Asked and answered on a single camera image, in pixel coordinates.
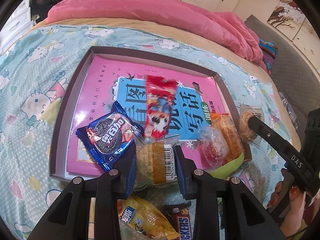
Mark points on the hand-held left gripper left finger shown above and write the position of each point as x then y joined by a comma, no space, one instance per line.
130,177

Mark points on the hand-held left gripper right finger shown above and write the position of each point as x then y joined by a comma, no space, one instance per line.
181,175

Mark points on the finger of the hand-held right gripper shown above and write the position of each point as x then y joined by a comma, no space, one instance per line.
275,142

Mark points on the pale cake packet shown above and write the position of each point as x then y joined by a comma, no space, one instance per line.
147,162

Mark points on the clear pastry packet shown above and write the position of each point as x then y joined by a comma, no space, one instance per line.
246,130

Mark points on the orange rice cracker packet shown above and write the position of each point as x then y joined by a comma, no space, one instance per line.
230,132

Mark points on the red cartoon snack packet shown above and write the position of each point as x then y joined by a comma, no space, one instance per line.
160,105

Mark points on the shallow brown cardboard box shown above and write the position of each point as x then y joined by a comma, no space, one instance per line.
67,120

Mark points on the person's right hand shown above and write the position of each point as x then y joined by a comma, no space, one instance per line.
300,210

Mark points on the clear wrapped red candy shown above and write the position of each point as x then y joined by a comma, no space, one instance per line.
215,152

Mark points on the yellow snack packet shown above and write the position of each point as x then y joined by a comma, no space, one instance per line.
147,217

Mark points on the blue cookie packet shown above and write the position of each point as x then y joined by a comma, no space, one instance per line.
107,135

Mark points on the green plastic piece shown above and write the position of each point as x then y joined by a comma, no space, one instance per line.
230,168

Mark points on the brown chocolate bar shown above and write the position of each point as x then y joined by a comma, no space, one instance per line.
182,225

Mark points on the grey padded headboard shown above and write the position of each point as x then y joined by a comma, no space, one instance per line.
287,67

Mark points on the blue book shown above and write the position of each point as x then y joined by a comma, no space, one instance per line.
130,97

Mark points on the colourful striped cloth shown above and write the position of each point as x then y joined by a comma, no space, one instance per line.
267,55

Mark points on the white cabinet with knobs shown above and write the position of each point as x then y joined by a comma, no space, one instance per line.
310,40

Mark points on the cartoon cat printed blanket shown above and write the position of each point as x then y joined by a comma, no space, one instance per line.
32,155

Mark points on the pink book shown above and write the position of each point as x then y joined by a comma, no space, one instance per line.
105,80

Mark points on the pink duvet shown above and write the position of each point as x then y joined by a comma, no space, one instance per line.
125,7

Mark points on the white drawer cabinet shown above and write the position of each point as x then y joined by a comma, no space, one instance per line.
17,17

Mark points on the tree wall painting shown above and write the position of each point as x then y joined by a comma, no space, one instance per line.
285,15

